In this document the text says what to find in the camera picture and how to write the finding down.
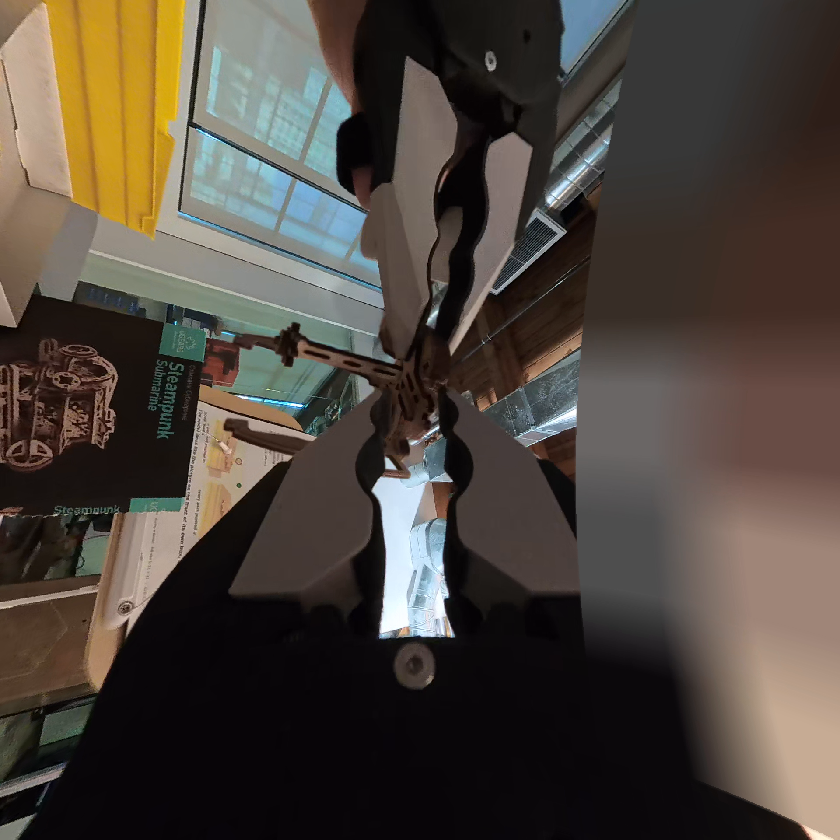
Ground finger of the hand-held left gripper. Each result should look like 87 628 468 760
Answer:
434 129 534 352
360 56 475 358

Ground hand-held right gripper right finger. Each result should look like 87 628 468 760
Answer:
438 390 582 621

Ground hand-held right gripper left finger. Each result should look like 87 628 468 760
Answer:
228 390 388 621

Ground wooden gear model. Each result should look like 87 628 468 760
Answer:
233 322 454 480

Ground black model kit box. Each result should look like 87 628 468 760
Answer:
0 294 208 517

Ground person's left hand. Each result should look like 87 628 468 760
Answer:
307 0 375 207

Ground white air vent grille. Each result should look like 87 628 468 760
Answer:
491 209 567 294

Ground laminated instruction sheet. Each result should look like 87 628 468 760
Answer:
177 387 316 559

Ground tan wooden board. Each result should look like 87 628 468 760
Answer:
200 386 317 434

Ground glass window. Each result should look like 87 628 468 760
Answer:
178 0 385 290

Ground yellow plastic bin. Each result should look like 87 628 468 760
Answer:
45 0 186 240

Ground white cardboard box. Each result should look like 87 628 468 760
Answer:
0 0 99 328

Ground silver round air duct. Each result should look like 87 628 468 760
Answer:
545 79 618 207

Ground silver rectangular air duct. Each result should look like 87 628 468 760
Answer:
482 357 584 447

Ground white plastic bracket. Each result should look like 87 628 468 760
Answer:
85 512 198 690

